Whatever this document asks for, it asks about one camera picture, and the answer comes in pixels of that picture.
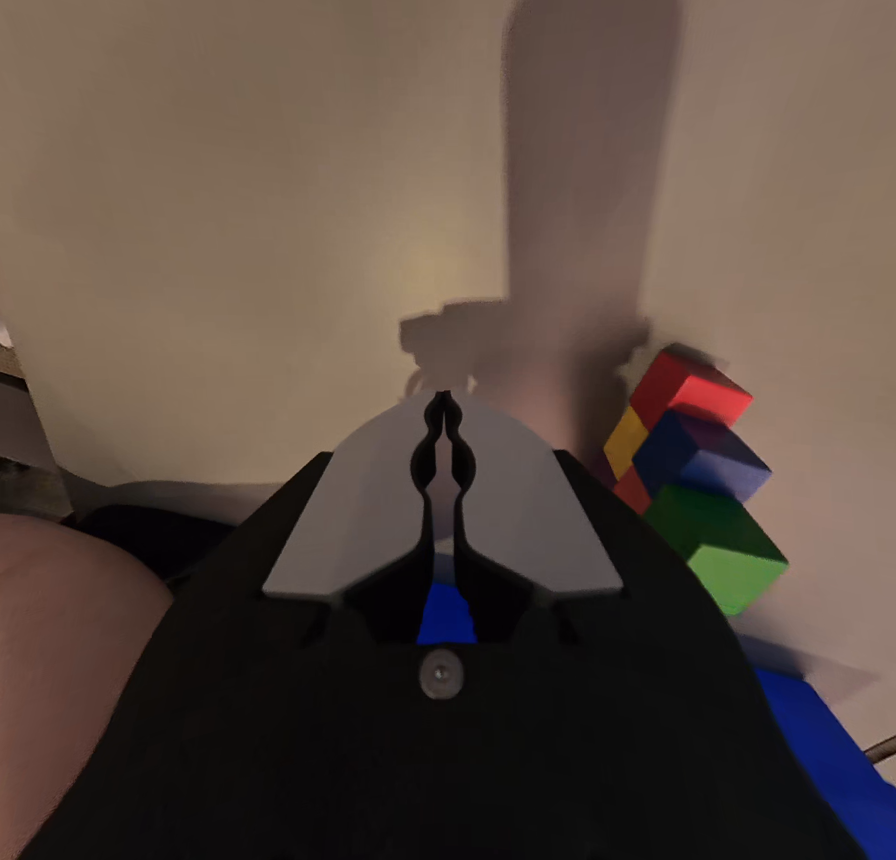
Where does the green wooden cube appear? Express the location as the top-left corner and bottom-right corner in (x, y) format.
(643, 483), (790, 616)

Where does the orange wooden cube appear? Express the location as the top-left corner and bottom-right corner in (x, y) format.
(629, 342), (755, 428)

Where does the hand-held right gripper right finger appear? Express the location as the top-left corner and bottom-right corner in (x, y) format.
(444, 387), (624, 605)

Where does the blue plastic bin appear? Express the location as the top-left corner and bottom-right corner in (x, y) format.
(416, 580), (896, 860)

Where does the person's leg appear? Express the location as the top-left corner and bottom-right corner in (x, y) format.
(0, 513), (175, 860)

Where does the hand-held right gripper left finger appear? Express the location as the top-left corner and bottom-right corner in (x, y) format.
(262, 387), (441, 609)

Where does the yellow wooden cube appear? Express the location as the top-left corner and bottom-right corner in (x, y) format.
(603, 406), (652, 482)

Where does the blue wooden cube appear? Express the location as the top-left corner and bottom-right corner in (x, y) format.
(632, 410), (773, 504)

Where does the red wooden cube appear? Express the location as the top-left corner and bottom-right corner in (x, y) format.
(612, 467), (655, 517)

